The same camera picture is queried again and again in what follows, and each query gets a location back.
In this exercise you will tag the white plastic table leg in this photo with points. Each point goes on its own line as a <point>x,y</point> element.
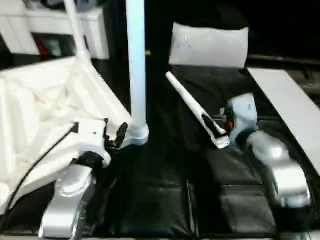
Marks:
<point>187,97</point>
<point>77,30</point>
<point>137,62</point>

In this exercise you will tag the white plastic table top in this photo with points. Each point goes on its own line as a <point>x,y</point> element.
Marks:
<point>50,100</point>

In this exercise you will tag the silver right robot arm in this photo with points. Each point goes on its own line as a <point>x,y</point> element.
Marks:
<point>280,170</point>

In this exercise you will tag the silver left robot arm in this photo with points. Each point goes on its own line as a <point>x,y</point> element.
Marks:
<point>70,195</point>

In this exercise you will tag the black mat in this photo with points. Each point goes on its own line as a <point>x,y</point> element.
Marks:
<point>162,175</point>

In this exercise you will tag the white flat board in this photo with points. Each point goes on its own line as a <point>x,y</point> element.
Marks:
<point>287,100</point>

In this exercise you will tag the small tan label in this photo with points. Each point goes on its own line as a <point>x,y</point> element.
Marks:
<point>147,53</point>

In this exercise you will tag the black bar with red light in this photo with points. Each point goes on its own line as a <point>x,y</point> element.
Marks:
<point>282,59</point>

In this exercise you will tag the white cabinet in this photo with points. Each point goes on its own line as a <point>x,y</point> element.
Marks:
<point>95,32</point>

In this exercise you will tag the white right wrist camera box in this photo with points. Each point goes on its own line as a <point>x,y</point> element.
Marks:
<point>243,115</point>

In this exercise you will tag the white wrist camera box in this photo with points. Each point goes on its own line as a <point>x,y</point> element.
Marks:
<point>91,136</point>
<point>243,115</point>

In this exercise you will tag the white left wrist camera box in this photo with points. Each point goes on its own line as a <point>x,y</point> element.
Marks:
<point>91,136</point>

